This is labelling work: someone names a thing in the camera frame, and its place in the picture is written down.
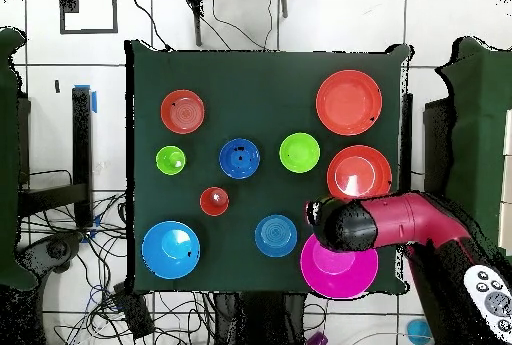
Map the small light blue bowl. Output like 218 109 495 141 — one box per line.
254 213 298 259

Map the large pink bowl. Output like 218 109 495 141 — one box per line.
300 232 380 300

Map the dark blue bowl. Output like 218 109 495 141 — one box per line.
218 137 262 180

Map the orange cup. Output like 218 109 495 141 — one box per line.
199 186 230 217

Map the green bowl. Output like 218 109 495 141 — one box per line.
278 132 321 174

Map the large orange bowl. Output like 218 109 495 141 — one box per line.
326 144 393 202
315 69 384 137

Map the dark green tablecloth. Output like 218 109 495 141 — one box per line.
124 39 413 296

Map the large light blue bowl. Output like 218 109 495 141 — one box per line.
141 220 202 281

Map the green cup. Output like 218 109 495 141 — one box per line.
155 145 187 176

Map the light blue bowl on floor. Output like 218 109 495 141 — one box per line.
405 318 435 345

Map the small orange bowl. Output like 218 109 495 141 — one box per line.
160 89 206 135

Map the neighbouring green cloth table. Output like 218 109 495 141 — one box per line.
433 36 512 260
0 26 39 292

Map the black power box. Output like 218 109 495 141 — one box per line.
112 281 156 341

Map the black metal stand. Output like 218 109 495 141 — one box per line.
178 0 290 48

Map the dark grey floor base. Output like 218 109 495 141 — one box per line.
15 232 85 278

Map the black table frame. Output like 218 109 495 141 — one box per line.
398 92 414 194
17 85 95 230

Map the tangle of cables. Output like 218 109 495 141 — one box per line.
17 168 217 345

